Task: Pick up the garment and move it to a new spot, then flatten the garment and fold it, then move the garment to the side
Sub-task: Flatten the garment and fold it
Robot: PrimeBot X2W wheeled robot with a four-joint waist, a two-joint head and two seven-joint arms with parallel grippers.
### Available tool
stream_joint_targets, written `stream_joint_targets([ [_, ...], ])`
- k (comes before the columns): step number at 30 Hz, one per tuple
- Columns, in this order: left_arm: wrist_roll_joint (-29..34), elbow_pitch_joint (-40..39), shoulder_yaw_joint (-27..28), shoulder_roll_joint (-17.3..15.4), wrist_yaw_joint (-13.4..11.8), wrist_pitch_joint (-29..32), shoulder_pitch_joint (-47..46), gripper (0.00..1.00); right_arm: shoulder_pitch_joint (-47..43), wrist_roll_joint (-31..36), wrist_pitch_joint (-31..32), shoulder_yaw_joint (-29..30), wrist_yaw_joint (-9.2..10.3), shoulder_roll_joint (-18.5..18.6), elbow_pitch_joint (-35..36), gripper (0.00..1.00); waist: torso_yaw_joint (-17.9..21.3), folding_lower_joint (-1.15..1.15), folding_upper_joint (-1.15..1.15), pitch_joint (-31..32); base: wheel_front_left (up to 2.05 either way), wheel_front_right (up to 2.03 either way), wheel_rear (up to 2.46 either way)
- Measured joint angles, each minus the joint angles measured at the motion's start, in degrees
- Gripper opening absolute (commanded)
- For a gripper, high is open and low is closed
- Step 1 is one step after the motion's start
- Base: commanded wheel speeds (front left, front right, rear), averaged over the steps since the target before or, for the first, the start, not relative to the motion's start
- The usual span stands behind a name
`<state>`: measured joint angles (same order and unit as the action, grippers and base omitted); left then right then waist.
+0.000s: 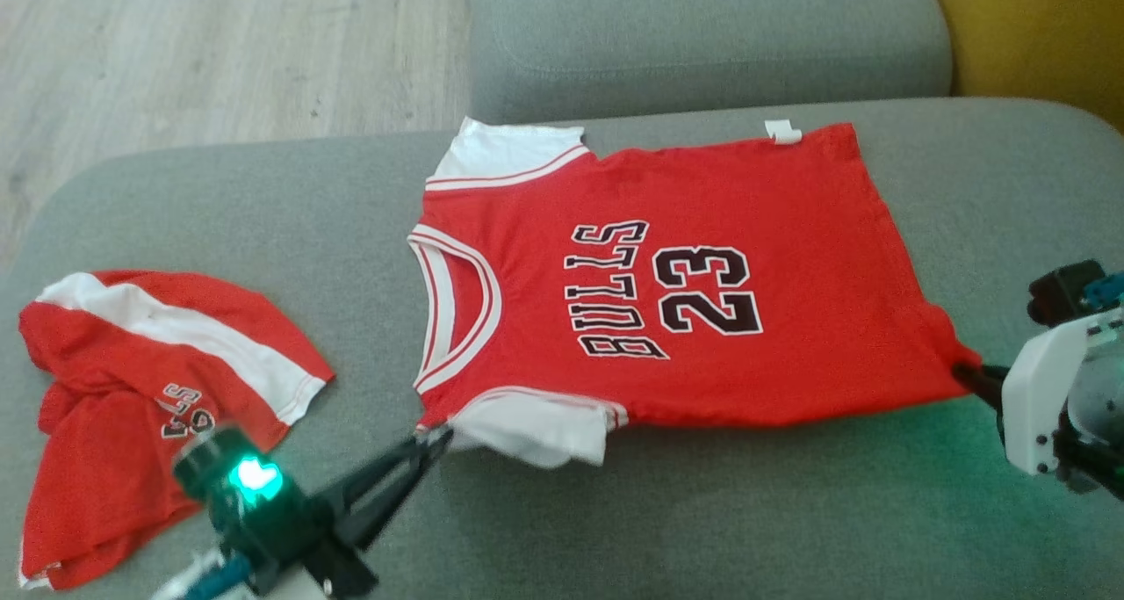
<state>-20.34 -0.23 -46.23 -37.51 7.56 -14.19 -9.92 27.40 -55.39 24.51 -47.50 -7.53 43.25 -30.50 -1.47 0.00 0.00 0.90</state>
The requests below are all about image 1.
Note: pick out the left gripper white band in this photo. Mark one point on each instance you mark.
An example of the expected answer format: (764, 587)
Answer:
(299, 538)

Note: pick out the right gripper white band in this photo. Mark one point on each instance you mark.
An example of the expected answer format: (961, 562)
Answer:
(1032, 398)

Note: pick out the red Bulls 23 jersey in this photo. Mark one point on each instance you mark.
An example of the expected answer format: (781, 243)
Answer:
(790, 205)

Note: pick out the red shorts white stripe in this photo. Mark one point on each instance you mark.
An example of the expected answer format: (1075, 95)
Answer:
(97, 459)

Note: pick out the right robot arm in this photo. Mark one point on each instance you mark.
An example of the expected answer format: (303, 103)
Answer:
(1098, 398)

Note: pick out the large grey sofa ottoman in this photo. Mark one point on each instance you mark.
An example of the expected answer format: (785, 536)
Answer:
(263, 213)

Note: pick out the yellow sofa back cushion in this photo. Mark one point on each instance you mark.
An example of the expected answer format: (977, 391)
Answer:
(1036, 29)

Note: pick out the grey sofa seat cushion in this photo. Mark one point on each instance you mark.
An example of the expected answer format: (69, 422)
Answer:
(702, 38)

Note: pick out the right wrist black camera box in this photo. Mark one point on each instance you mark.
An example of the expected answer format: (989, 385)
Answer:
(1062, 288)

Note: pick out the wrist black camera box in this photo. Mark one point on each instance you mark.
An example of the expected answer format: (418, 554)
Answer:
(219, 468)
(1062, 288)

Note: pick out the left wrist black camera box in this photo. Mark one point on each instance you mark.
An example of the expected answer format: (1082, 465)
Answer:
(219, 468)

